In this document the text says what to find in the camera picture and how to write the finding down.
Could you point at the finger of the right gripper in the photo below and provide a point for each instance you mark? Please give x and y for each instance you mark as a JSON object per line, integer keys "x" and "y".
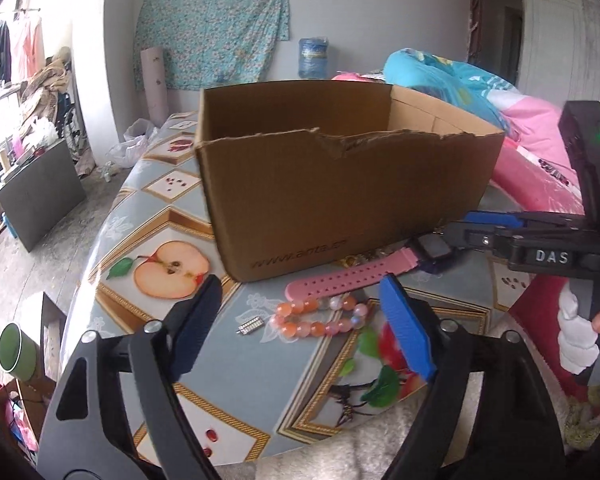
{"x": 502, "y": 219}

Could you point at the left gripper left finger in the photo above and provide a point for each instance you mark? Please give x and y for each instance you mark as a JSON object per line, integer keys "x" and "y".
{"x": 86, "y": 433}

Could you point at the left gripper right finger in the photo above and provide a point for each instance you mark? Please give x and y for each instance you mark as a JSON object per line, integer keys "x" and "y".
{"x": 405, "y": 329}

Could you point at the pink digital watch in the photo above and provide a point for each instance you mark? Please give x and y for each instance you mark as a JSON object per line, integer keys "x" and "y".
{"x": 429, "y": 253}

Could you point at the gold ring earrings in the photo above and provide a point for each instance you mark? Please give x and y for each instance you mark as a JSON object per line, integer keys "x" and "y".
{"x": 363, "y": 257}

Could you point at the small silver hair clip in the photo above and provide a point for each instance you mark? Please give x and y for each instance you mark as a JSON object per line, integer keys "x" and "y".
{"x": 250, "y": 326}

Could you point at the right white gloved hand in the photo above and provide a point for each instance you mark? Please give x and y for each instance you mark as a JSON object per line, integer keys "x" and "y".
{"x": 577, "y": 336}

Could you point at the green cup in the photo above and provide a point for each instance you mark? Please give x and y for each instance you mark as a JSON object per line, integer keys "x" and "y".
{"x": 20, "y": 353}

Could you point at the blue cartoon quilt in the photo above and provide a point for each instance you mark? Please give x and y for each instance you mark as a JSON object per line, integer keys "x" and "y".
{"x": 458, "y": 83}

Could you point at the white fluffy towel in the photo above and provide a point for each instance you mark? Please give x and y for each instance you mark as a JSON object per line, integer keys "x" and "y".
{"x": 367, "y": 451}

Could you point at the white door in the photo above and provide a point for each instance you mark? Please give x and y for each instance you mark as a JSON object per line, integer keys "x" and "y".
{"x": 560, "y": 53}

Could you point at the fruit pattern tablecloth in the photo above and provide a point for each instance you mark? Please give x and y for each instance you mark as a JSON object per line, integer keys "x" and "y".
{"x": 193, "y": 232}

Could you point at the brown cardboard box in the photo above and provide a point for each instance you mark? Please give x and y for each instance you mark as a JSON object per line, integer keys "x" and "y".
{"x": 300, "y": 173}

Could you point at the blue water jug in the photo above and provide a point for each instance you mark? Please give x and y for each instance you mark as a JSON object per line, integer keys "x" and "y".
{"x": 313, "y": 58}

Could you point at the dark grey board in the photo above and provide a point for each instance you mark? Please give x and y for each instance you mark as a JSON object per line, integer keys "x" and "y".
{"x": 41, "y": 194}

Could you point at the white plastic bag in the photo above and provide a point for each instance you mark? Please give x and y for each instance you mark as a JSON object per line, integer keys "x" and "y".
{"x": 135, "y": 143}

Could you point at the pile of clothes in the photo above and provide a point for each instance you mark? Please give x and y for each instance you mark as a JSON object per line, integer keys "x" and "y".
{"x": 49, "y": 106}

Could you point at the pink rolled mat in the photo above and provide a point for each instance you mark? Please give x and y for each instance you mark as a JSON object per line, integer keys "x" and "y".
{"x": 154, "y": 80}

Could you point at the floral teal wall cloth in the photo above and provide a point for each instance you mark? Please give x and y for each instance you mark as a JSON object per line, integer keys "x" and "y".
{"x": 211, "y": 43}

